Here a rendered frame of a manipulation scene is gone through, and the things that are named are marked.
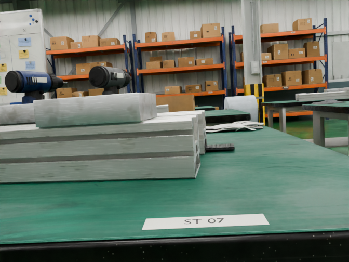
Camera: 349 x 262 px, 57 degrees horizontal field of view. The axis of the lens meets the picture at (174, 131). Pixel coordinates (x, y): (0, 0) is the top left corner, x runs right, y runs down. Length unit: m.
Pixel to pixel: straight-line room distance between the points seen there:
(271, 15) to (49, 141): 11.27
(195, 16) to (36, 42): 8.13
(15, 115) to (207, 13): 10.83
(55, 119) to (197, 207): 0.26
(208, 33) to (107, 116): 9.91
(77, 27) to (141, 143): 11.61
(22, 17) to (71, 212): 3.63
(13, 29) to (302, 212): 3.79
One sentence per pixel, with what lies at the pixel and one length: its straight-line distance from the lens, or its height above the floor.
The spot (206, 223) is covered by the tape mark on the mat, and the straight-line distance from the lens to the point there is 0.30.
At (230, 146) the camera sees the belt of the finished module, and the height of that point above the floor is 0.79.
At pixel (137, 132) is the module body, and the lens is 0.47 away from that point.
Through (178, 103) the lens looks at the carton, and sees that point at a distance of 2.60.
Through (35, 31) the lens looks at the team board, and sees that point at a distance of 3.85.
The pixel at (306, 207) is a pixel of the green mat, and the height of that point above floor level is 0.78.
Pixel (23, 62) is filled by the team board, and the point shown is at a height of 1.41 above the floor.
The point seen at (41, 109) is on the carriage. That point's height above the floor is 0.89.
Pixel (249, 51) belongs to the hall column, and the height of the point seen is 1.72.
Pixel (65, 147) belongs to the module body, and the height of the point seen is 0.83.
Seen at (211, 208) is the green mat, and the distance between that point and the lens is 0.33.
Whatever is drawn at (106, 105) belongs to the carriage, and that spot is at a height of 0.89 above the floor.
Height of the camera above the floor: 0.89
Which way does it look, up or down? 5 degrees down
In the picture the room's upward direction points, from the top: 4 degrees counter-clockwise
